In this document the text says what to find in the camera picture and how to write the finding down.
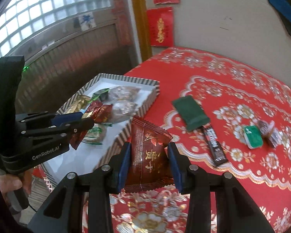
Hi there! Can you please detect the silver green snack packet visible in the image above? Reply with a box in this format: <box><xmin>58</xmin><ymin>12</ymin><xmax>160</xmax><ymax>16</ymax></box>
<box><xmin>82</xmin><ymin>123</ymin><xmax>111</xmax><ymax>145</ymax></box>

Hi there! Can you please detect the dark brown chocolate bar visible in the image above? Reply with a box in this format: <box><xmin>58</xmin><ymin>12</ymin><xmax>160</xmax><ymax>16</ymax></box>
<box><xmin>202</xmin><ymin>124</ymin><xmax>228</xmax><ymax>167</ymax></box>

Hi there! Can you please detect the green jelly cup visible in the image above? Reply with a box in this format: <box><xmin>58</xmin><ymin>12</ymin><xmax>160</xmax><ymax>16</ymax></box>
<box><xmin>243</xmin><ymin>126</ymin><xmax>263</xmax><ymax>149</ymax></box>

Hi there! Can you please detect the clear bagged brown candy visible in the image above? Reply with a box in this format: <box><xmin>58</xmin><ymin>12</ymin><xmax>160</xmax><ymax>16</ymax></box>
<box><xmin>256</xmin><ymin>120</ymin><xmax>275</xmax><ymax>138</ymax></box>

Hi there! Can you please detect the dark red snack packet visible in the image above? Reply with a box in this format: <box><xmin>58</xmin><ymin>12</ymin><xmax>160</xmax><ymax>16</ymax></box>
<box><xmin>125</xmin><ymin>116</ymin><xmax>173</xmax><ymax>193</ymax></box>

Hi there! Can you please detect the dark green snack pouch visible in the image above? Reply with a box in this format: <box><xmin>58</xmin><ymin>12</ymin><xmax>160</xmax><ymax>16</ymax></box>
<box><xmin>172</xmin><ymin>95</ymin><xmax>210</xmax><ymax>131</ymax></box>

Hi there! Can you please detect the long gold foil packet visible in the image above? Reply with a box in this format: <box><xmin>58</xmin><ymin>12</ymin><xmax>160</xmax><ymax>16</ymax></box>
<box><xmin>64</xmin><ymin>95</ymin><xmax>91</xmax><ymax>114</ymax></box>

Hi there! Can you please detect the small red brown candy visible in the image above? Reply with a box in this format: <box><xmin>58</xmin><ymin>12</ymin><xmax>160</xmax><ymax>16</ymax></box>
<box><xmin>70</xmin><ymin>100</ymin><xmax>113</xmax><ymax>150</ymax></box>

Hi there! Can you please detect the person left hand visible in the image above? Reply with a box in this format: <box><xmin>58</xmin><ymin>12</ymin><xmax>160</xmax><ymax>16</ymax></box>
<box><xmin>0</xmin><ymin>168</ymin><xmax>33</xmax><ymax>203</ymax></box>

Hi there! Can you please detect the green candy wrapper in tray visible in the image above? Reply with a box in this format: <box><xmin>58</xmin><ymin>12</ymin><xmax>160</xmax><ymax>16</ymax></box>
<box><xmin>90</xmin><ymin>88</ymin><xmax>110</xmax><ymax>102</ymax></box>

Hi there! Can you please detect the striped white tray box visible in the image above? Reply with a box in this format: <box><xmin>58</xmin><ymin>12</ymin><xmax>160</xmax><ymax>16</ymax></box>
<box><xmin>39</xmin><ymin>73</ymin><xmax>160</xmax><ymax>185</ymax></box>

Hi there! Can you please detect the clear bagged pastry lower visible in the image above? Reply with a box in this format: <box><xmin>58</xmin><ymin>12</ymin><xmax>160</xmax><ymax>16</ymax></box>
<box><xmin>108</xmin><ymin>100</ymin><xmax>138</xmax><ymax>124</ymax></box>

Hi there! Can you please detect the clear bagged pastry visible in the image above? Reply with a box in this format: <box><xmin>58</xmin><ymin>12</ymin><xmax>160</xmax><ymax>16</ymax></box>
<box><xmin>108</xmin><ymin>100</ymin><xmax>138</xmax><ymax>124</ymax></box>
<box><xmin>108</xmin><ymin>86</ymin><xmax>141</xmax><ymax>102</ymax></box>

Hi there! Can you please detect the clear bagged pastry upper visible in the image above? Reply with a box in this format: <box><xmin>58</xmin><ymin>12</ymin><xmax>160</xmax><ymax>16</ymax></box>
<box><xmin>108</xmin><ymin>86</ymin><xmax>141</xmax><ymax>102</ymax></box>

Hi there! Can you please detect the red floral tablecloth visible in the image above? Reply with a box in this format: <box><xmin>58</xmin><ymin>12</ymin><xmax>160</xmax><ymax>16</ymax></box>
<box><xmin>82</xmin><ymin>46</ymin><xmax>291</xmax><ymax>233</ymax></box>

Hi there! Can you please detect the blue flower sticker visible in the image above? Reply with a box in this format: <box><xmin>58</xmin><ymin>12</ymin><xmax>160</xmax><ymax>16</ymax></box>
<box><xmin>78</xmin><ymin>12</ymin><xmax>96</xmax><ymax>31</ymax></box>

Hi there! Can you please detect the glass block window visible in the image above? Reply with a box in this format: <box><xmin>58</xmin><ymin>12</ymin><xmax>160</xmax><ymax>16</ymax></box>
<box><xmin>0</xmin><ymin>0</ymin><xmax>112</xmax><ymax>58</ymax></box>

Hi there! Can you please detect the red banner lower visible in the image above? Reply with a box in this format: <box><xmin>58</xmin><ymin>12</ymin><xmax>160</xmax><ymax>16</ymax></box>
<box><xmin>146</xmin><ymin>7</ymin><xmax>174</xmax><ymax>47</ymax></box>

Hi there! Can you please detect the wooden door frame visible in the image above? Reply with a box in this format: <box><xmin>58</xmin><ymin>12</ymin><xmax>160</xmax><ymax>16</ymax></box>
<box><xmin>132</xmin><ymin>0</ymin><xmax>152</xmax><ymax>62</ymax></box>

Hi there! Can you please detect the blue cloth on wall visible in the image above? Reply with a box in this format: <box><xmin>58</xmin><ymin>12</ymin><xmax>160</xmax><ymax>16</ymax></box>
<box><xmin>268</xmin><ymin>0</ymin><xmax>291</xmax><ymax>36</ymax></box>

